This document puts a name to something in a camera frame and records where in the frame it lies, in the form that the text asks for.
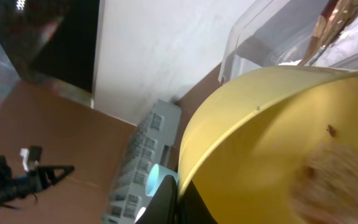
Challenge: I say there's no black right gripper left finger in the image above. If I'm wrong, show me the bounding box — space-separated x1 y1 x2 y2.
37 166 75 189

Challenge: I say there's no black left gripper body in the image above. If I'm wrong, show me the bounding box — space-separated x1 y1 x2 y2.
0 155 42 209

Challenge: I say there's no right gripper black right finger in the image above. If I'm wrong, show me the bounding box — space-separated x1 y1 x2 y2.
136 175 177 224

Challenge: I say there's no light blue plastic cup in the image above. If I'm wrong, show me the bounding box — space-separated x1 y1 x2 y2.
145 164 178 197

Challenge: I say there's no yellow plastic bowl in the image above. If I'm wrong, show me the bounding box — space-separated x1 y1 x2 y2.
178 66 358 223

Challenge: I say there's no pink plastic cup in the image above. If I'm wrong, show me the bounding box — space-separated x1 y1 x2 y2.
134 207 146 223

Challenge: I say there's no nut shells and rice waste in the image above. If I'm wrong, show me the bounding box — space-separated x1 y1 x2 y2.
289 125 358 223

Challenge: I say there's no brown Nescafe sachet wrapper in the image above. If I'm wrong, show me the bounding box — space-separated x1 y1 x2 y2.
299 0 358 66

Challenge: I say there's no white tissue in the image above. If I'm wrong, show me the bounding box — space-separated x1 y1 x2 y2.
313 16 358 70

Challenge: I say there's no grey dishwasher rack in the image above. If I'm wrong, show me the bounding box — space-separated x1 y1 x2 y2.
101 100 181 224

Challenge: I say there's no clear plastic bin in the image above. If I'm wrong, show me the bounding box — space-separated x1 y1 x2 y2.
218 0 358 84

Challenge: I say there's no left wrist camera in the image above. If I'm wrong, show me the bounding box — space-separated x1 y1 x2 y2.
19 146 42 172

